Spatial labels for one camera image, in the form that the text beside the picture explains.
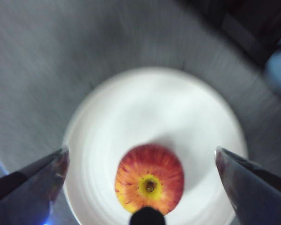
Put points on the black plate rack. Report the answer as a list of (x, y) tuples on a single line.
[(248, 23)]

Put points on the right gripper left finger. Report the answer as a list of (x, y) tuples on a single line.
[(28, 192)]

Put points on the blue plate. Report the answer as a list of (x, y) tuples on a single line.
[(279, 72)]

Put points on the red yellow apple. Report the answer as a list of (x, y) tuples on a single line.
[(150, 173)]

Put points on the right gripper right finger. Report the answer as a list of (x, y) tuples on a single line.
[(257, 192)]

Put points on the cream yellow plate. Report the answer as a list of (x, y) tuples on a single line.
[(154, 112)]

